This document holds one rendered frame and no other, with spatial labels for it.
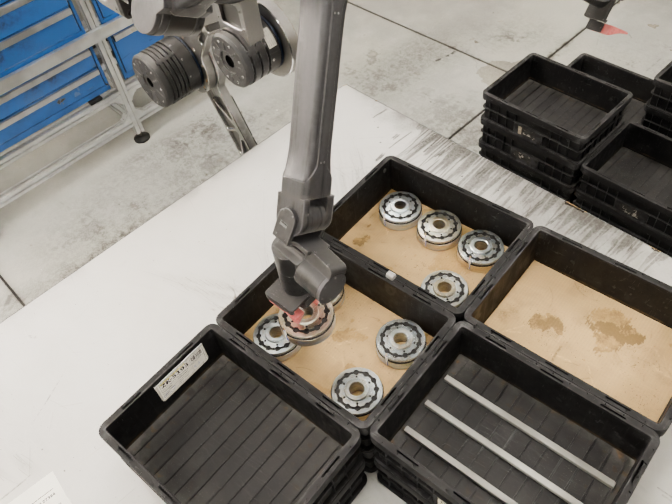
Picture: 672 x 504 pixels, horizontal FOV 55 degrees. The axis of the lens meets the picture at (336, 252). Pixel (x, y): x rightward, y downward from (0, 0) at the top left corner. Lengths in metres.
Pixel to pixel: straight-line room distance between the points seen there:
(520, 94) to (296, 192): 1.65
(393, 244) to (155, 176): 1.81
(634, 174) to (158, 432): 1.76
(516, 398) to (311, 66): 0.75
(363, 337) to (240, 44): 0.72
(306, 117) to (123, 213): 2.15
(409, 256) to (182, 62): 0.95
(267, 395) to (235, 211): 0.68
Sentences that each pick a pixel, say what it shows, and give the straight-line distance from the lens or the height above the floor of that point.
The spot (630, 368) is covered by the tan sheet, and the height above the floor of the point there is 0.83.
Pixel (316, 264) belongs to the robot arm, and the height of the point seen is 1.25.
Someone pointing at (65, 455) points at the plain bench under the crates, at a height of 0.70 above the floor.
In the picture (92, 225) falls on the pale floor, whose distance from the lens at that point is 3.04.
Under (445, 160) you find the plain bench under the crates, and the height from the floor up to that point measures 0.70.
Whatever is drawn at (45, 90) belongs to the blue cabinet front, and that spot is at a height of 0.47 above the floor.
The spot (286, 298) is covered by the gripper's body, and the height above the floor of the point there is 1.13.
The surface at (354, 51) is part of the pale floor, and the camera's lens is 3.64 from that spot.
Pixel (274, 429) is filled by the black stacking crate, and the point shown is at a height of 0.83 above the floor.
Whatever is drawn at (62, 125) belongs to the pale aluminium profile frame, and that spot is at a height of 0.30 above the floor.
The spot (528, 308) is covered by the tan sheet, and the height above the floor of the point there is 0.83.
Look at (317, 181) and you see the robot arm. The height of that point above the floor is 1.34.
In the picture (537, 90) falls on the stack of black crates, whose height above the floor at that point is 0.49.
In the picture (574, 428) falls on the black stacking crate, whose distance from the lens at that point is 1.32.
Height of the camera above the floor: 2.01
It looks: 50 degrees down
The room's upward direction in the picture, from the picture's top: 9 degrees counter-clockwise
